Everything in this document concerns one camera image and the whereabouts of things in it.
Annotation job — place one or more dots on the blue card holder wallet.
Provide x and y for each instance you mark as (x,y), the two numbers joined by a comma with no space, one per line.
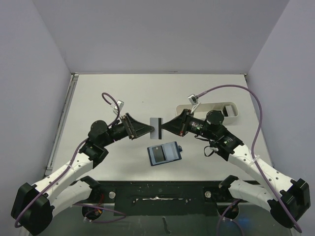
(172,152)

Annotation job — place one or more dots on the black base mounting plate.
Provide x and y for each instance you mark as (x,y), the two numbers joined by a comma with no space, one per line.
(162,198)

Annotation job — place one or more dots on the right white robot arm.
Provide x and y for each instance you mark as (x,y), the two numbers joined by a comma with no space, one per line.
(285,198)

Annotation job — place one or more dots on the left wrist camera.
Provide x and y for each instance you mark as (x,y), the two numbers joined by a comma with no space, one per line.
(117,107)

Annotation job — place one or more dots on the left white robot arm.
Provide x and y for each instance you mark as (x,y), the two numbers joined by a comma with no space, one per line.
(33,205)

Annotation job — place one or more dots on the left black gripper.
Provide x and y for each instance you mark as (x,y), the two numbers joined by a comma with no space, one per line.
(136,129)

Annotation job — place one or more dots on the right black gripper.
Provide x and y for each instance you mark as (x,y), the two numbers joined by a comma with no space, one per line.
(183,123)

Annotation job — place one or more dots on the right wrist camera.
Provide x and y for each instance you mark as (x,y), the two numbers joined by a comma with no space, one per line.
(193,99)

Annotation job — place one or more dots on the black credit card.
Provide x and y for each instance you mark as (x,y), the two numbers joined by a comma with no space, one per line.
(158,154)

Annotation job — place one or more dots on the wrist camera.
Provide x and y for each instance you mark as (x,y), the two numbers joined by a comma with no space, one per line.
(117,107)
(193,99)

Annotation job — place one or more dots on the aluminium rail left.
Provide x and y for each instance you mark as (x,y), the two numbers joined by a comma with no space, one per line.
(66,106)

